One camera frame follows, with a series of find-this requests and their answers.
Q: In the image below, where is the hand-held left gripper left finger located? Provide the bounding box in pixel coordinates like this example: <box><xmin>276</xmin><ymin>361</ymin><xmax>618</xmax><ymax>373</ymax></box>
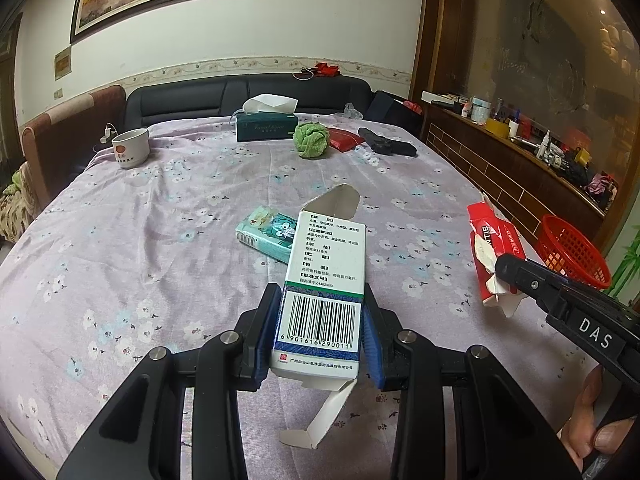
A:
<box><xmin>55</xmin><ymin>282</ymin><xmax>284</xmax><ymax>480</ymax></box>

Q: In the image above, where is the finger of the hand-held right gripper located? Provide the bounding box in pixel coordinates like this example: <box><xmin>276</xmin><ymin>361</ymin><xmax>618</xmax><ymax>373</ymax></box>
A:
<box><xmin>494</xmin><ymin>253</ymin><xmax>572</xmax><ymax>312</ymax></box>

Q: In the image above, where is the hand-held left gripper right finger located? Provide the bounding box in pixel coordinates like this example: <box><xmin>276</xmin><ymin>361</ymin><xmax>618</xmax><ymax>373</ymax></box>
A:
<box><xmin>362</xmin><ymin>285</ymin><xmax>583</xmax><ymax>480</ymax></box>

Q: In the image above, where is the red and white carton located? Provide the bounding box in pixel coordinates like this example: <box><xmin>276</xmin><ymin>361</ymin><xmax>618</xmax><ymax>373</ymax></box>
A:
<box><xmin>466</xmin><ymin>192</ymin><xmax>526</xmax><ymax>318</ymax></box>

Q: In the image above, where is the red plastic basket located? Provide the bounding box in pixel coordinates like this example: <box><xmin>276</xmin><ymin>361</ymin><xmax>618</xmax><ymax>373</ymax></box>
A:
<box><xmin>537</xmin><ymin>214</ymin><xmax>613</xmax><ymax>291</ymax></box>

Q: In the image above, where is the white medicine box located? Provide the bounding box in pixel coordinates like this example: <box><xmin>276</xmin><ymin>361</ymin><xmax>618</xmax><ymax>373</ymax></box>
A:
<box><xmin>270</xmin><ymin>183</ymin><xmax>368</xmax><ymax>451</ymax></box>

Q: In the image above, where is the person's right hand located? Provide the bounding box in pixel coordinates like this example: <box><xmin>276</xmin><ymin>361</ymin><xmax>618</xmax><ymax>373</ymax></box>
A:
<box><xmin>560</xmin><ymin>363</ymin><xmax>640</xmax><ymax>472</ymax></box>

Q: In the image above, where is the green bamboo plant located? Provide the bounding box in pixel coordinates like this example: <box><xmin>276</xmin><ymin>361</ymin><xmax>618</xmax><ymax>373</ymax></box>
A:
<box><xmin>612</xmin><ymin>252</ymin><xmax>640</xmax><ymax>311</ymax></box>

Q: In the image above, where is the teal cartoon packet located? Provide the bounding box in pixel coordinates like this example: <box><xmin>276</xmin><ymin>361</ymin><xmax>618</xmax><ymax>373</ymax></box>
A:
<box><xmin>235</xmin><ymin>205</ymin><xmax>301</xmax><ymax>265</ymax></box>

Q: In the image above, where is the wooden counter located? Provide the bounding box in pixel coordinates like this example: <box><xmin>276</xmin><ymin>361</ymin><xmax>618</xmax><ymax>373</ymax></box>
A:
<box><xmin>420</xmin><ymin>91</ymin><xmax>621</xmax><ymax>251</ymax></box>

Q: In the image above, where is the dark cloth pile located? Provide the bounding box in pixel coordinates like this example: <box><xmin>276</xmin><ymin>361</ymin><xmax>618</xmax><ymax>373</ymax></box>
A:
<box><xmin>562</xmin><ymin>147</ymin><xmax>621</xmax><ymax>211</ymax></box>

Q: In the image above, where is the lilac floral tablecloth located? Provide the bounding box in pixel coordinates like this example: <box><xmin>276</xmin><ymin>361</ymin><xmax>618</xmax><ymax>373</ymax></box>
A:
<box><xmin>0</xmin><ymin>112</ymin><xmax>621</xmax><ymax>480</ymax></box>

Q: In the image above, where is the green towel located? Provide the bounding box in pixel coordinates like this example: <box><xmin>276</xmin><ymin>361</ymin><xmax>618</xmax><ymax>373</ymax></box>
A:
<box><xmin>292</xmin><ymin>121</ymin><xmax>331</xmax><ymax>160</ymax></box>

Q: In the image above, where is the dark green tissue box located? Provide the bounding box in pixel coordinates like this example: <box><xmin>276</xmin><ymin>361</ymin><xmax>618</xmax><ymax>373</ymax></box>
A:
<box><xmin>236</xmin><ymin>112</ymin><xmax>298</xmax><ymax>143</ymax></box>

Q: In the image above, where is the red pouch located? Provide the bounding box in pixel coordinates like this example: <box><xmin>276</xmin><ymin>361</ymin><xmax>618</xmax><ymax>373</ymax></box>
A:
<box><xmin>327</xmin><ymin>127</ymin><xmax>366</xmax><ymax>153</ymax></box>

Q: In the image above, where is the black box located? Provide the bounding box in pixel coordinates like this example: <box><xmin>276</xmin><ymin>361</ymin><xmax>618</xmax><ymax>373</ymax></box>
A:
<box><xmin>367</xmin><ymin>90</ymin><xmax>426</xmax><ymax>136</ymax></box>

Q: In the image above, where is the white mug red print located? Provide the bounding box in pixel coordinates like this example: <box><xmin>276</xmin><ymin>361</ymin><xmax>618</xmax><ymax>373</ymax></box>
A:
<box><xmin>111</xmin><ymin>128</ymin><xmax>151</xmax><ymax>170</ymax></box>

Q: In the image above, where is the white tissue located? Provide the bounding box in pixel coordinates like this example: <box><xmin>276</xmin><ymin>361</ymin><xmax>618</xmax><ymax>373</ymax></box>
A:
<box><xmin>242</xmin><ymin>94</ymin><xmax>299</xmax><ymax>116</ymax></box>

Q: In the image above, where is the black leather sofa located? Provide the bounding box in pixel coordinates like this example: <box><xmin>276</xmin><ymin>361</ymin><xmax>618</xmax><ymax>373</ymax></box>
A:
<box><xmin>124</xmin><ymin>72</ymin><xmax>373</xmax><ymax>133</ymax></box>

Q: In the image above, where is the floral patterned cushion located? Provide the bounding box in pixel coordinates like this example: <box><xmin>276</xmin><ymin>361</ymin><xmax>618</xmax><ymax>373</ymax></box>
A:
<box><xmin>0</xmin><ymin>167</ymin><xmax>38</xmax><ymax>243</ymax></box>

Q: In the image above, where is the brown armchair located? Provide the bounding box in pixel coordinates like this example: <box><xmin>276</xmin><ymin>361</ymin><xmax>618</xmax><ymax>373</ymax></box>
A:
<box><xmin>20</xmin><ymin>85</ymin><xmax>127</xmax><ymax>211</ymax></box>

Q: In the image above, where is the wooden cabinet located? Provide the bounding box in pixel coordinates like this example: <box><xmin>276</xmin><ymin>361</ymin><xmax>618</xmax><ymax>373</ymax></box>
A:
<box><xmin>0</xmin><ymin>12</ymin><xmax>23</xmax><ymax>131</ymax></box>

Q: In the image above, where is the white charger cable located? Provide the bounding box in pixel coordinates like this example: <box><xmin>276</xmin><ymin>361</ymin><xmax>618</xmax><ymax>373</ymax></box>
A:
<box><xmin>92</xmin><ymin>122</ymin><xmax>118</xmax><ymax>153</ymax></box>

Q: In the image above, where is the wooden door frame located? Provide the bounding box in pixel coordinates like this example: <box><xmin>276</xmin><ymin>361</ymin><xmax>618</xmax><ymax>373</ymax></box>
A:
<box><xmin>409</xmin><ymin>0</ymin><xmax>476</xmax><ymax>133</ymax></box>

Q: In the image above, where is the small framed wall picture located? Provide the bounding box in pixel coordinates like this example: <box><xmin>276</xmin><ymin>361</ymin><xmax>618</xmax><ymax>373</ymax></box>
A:
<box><xmin>53</xmin><ymin>46</ymin><xmax>72</xmax><ymax>81</ymax></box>

